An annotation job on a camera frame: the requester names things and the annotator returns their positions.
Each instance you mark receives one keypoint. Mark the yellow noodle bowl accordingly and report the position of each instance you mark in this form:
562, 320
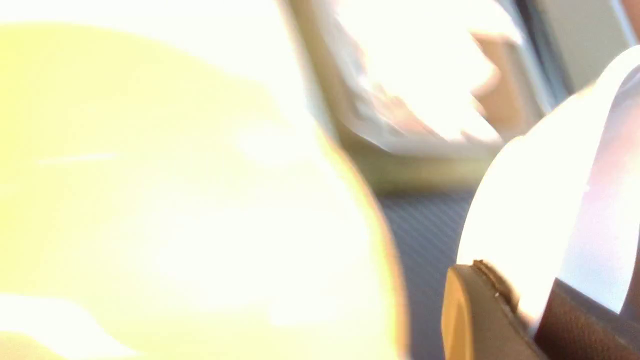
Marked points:
156, 206

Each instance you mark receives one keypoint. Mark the brown spoon bin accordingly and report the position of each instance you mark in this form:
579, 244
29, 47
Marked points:
424, 93

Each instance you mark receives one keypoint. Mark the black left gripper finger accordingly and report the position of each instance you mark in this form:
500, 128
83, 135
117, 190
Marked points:
479, 322

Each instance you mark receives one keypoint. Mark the black serving tray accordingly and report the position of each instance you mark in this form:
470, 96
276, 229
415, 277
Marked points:
426, 228

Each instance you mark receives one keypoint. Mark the white square dish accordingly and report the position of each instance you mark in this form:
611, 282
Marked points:
561, 202

